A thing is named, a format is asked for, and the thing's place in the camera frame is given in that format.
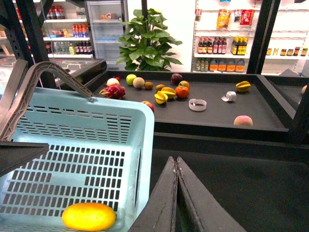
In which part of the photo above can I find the white sauce bottle shelf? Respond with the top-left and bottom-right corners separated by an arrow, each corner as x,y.
191,0 -> 309,75

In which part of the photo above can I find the red green mango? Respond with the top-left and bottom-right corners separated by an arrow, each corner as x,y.
178,81 -> 190,89

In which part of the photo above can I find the black right rack post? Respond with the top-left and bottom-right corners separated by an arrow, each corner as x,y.
246,0 -> 281,74

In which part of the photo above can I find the white round fruit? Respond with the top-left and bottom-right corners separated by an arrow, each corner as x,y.
106,77 -> 120,87

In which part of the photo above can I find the red apple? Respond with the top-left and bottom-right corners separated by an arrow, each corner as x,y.
141,101 -> 155,113

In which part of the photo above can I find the front yellow starfruit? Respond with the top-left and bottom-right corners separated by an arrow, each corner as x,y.
154,91 -> 168,104

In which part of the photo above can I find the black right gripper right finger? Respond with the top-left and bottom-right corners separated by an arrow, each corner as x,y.
176,157 -> 245,232

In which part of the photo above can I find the yellow mango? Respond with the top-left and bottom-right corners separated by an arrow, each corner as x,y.
62,203 -> 116,232

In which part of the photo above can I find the small white tape roll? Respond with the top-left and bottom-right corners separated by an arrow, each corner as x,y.
221,91 -> 237,102

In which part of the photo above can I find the glass door fridge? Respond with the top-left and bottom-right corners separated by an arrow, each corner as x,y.
85,0 -> 128,67

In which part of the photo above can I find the pink peach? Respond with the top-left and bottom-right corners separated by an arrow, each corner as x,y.
234,116 -> 253,126

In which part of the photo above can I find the green potted plant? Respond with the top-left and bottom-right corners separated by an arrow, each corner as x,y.
116,8 -> 182,72

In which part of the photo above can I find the white drinks shelf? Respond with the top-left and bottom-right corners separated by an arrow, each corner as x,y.
14,0 -> 95,59

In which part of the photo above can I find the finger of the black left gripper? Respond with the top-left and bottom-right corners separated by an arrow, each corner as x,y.
0,142 -> 49,177

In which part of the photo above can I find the brown kiwi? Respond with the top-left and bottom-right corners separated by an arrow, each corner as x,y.
155,84 -> 165,91
144,81 -> 154,90

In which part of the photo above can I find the white tape ring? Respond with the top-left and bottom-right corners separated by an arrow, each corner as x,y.
188,98 -> 208,113

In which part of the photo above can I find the black fruit tray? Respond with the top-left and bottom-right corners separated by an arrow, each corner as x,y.
86,71 -> 295,137

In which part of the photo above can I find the green apple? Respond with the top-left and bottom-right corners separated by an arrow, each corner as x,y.
126,74 -> 137,86

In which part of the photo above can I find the far yellow starfruit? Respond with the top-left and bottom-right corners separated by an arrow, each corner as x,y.
236,81 -> 252,92

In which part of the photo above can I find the dark purple fruit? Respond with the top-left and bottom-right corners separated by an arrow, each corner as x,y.
171,73 -> 183,85

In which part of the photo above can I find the yellow starfruit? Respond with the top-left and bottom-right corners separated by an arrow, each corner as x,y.
236,81 -> 252,92
154,91 -> 168,104
161,87 -> 176,99

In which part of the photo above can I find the black metal rack post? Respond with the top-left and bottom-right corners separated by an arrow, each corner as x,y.
0,0 -> 57,89

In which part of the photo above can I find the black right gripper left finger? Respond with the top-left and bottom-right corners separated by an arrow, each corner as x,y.
129,157 -> 178,232

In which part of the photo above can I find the glass top freezer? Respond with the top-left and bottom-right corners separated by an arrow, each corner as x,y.
0,57 -> 107,92

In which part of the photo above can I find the orange persimmon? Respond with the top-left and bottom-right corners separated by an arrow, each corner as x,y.
175,86 -> 190,99

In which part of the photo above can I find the pink dragon fruit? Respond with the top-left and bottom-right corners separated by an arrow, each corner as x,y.
99,84 -> 126,100

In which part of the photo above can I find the light blue plastic basket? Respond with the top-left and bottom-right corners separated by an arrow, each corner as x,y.
0,59 -> 155,232

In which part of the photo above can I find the pale round melon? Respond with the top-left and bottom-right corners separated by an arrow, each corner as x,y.
133,77 -> 145,88

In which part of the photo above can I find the rear yellow starfruit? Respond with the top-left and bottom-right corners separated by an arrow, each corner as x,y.
161,87 -> 176,99

